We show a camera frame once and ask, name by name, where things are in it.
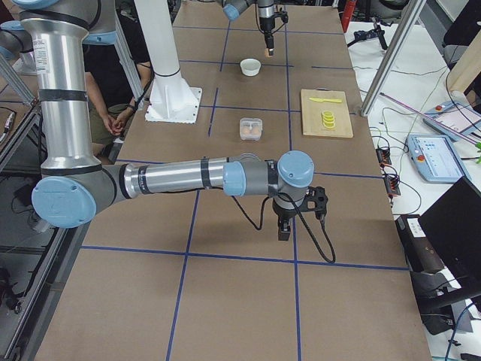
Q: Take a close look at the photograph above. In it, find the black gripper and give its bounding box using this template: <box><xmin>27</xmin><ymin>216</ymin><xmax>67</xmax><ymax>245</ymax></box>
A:
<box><xmin>260</xmin><ymin>17</ymin><xmax>275</xmax><ymax>50</ymax></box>
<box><xmin>272</xmin><ymin>202</ymin><xmax>297</xmax><ymax>241</ymax></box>

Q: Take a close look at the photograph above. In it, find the clear plastic egg box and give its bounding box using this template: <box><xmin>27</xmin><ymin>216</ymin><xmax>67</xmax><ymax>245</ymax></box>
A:
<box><xmin>239</xmin><ymin>117</ymin><xmax>263</xmax><ymax>141</ymax></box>

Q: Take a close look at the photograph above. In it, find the white ceramic bowl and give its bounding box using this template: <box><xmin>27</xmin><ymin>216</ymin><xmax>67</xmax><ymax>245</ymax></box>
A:
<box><xmin>240</xmin><ymin>58</ymin><xmax>262</xmax><ymax>77</ymax></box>

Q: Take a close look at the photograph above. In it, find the yellow plastic knife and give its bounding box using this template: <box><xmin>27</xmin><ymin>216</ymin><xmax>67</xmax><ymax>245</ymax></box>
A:
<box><xmin>309</xmin><ymin>97</ymin><xmax>343</xmax><ymax>104</ymax></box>

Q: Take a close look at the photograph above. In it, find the bamboo cutting board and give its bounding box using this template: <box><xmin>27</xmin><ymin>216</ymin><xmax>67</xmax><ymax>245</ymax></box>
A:
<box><xmin>301</xmin><ymin>89</ymin><xmax>353</xmax><ymax>138</ymax></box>

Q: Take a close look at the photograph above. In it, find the teach pendant near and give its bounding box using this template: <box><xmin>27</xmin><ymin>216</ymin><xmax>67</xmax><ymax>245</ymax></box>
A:
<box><xmin>407</xmin><ymin>134</ymin><xmax>470</xmax><ymax>184</ymax></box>

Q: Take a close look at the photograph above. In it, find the teach pendant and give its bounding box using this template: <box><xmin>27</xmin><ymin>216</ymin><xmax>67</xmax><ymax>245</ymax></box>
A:
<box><xmin>407</xmin><ymin>134</ymin><xmax>470</xmax><ymax>184</ymax></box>
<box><xmin>423</xmin><ymin>102</ymin><xmax>480</xmax><ymax>141</ymax></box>

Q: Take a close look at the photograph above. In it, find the black monitor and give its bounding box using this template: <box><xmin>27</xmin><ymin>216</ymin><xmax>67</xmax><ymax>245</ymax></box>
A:
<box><xmin>419</xmin><ymin>177</ymin><xmax>480</xmax><ymax>284</ymax></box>

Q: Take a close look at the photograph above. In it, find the seated person black shirt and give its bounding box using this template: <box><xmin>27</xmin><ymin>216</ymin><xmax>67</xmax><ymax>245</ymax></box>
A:
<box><xmin>83</xmin><ymin>15</ymin><xmax>152</xmax><ymax>153</ymax></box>

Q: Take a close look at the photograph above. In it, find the teach pendant far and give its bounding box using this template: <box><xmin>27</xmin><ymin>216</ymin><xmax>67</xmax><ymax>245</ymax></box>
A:
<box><xmin>423</xmin><ymin>102</ymin><xmax>480</xmax><ymax>141</ymax></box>

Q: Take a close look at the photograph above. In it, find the reacher grabber stick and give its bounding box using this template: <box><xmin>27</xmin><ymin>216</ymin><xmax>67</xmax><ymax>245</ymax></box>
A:
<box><xmin>380</xmin><ymin>93</ymin><xmax>480</xmax><ymax>150</ymax></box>

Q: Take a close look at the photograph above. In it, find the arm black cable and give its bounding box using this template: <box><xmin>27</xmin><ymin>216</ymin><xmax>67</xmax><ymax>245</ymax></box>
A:
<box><xmin>231</xmin><ymin>191</ymin><xmax>337</xmax><ymax>264</ymax></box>

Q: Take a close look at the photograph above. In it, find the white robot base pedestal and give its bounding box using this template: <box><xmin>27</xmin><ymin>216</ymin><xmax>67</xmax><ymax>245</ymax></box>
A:
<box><xmin>135</xmin><ymin>0</ymin><xmax>202</xmax><ymax>124</ymax></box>

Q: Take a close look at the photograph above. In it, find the aluminium frame post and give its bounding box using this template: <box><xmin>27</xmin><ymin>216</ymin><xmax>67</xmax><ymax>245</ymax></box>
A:
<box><xmin>360</xmin><ymin>0</ymin><xmax>426</xmax><ymax>117</ymax></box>

